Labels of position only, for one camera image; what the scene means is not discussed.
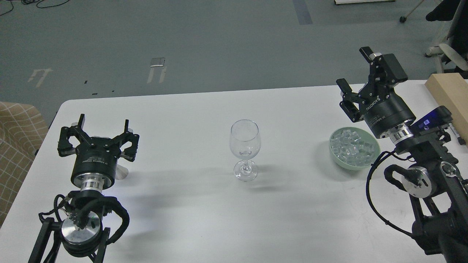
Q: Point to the white office chair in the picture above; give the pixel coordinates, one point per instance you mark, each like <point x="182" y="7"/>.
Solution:
<point x="449" y="50"/>

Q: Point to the green bowl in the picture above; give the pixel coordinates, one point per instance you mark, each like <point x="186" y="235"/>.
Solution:
<point x="338" y="159"/>

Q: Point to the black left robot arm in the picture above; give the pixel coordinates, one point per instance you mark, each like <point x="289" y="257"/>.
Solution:
<point x="85" y="221"/>

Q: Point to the light wooden box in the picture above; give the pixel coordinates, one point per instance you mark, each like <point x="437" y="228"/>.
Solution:
<point x="451" y="90"/>

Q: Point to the clear ice cubes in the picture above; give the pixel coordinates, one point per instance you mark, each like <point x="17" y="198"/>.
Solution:
<point x="353" y="148"/>

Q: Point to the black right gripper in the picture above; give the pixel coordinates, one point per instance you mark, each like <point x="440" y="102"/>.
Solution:
<point x="386" y="113"/>

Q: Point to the person in dark clothes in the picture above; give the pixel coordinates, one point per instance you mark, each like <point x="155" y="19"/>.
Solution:
<point x="445" y="11"/>

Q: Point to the tan checkered chair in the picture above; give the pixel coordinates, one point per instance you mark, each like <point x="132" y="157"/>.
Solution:
<point x="22" y="131"/>

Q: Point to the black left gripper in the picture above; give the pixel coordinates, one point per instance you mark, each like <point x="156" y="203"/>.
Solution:
<point x="97" y="155"/>

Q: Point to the steel double jigger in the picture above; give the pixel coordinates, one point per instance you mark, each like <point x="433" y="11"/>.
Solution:
<point x="121" y="173"/>

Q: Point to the black marker pen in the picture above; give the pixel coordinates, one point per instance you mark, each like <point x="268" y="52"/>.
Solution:
<point x="460" y="139"/>

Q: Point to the clear wine glass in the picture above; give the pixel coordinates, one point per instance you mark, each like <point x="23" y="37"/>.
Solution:
<point x="245" y="144"/>

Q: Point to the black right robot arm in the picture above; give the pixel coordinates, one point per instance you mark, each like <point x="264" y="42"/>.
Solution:
<point x="437" y="191"/>

